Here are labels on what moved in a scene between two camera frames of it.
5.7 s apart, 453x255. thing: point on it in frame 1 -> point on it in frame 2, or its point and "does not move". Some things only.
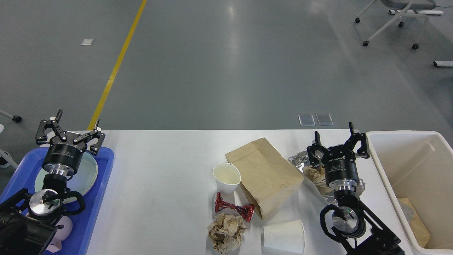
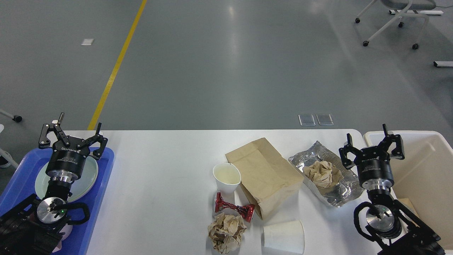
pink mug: [61, 234] does not move
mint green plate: [83, 180] does not move
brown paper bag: [267, 177] does not move
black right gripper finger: [316, 146] -> [347, 163]
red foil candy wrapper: [245, 211] does not move
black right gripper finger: [355, 137] -> [399, 153]
